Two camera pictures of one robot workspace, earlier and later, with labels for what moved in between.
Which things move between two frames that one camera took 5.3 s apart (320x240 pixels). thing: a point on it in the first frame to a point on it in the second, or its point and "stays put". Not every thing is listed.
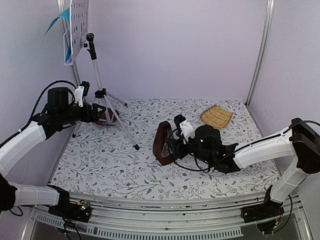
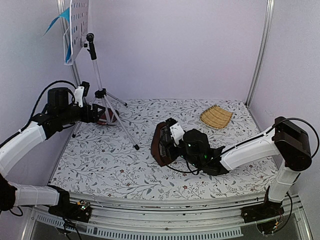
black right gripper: (178, 152) to (173, 156)
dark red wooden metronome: (161, 148) stays put
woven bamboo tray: (216, 116) stays put
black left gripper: (94, 116) stays put
